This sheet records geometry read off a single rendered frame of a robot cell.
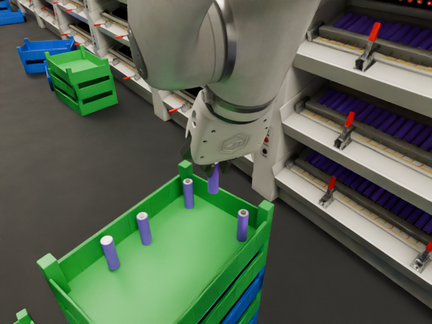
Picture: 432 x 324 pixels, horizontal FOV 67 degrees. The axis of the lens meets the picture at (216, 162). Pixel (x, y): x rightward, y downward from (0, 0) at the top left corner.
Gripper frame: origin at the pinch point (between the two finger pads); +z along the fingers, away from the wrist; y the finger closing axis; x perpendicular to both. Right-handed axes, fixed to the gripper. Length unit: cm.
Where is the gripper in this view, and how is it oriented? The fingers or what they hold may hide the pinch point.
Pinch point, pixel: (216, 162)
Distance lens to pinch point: 50.4
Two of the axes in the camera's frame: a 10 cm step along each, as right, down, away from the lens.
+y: 9.3, -2.2, 2.9
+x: -3.4, -8.4, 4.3
